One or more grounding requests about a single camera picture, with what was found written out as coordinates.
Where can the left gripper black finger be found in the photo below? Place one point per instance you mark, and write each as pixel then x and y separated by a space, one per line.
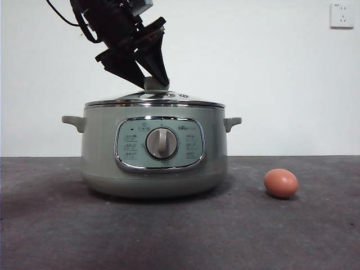
pixel 156 64
pixel 123 70

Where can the glass lid with green knob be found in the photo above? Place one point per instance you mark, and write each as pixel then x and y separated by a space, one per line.
pixel 157 98

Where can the brown egg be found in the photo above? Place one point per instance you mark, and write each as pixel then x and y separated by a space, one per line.
pixel 281 183

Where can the sage green electric pot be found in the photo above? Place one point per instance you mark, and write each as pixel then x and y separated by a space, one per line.
pixel 157 168

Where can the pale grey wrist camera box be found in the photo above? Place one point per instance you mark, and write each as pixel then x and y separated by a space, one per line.
pixel 142 5

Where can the white wall socket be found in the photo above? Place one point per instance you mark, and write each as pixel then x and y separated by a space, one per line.
pixel 341 16

